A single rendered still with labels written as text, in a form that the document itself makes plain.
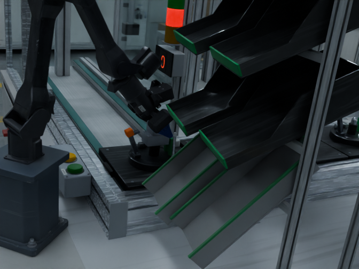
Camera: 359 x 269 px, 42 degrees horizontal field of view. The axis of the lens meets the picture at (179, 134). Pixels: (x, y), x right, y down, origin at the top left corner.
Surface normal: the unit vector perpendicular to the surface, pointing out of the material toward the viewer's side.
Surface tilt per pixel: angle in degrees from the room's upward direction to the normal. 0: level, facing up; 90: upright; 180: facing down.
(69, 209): 0
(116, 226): 90
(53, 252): 0
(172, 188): 45
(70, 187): 90
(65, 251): 0
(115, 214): 90
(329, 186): 90
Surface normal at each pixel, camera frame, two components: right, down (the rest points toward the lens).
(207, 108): -0.31, -0.83
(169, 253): 0.10, -0.92
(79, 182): 0.43, 0.38
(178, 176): -0.60, -0.65
